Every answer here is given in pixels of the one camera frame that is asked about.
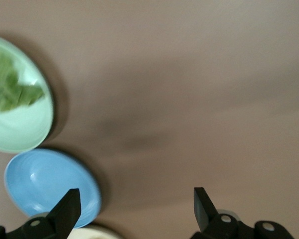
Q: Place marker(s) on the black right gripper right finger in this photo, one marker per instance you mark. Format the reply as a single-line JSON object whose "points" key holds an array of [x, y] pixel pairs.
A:
{"points": [[204, 211]]}

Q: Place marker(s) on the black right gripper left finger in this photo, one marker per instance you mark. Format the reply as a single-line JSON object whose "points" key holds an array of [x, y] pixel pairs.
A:
{"points": [[64, 211]]}

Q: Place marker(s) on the green lettuce leaf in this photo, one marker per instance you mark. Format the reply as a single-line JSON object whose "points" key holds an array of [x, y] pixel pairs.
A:
{"points": [[5, 82]]}

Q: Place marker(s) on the beige plate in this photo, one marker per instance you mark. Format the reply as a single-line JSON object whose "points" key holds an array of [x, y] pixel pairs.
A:
{"points": [[94, 232]]}

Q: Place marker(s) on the blue plate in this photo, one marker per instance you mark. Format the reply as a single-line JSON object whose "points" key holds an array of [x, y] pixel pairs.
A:
{"points": [[40, 179]]}

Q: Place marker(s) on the pale green plate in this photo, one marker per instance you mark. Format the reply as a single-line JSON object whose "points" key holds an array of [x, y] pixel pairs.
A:
{"points": [[22, 127]]}

